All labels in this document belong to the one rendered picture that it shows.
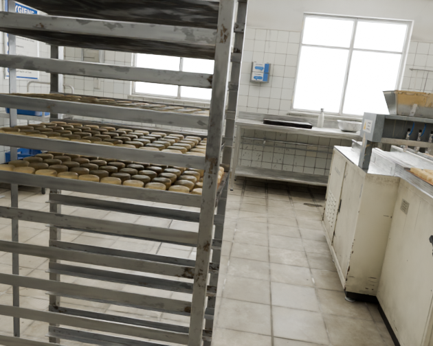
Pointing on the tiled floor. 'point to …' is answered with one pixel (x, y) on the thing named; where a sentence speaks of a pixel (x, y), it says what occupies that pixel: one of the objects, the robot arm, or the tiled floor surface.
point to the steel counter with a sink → (245, 120)
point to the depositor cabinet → (359, 221)
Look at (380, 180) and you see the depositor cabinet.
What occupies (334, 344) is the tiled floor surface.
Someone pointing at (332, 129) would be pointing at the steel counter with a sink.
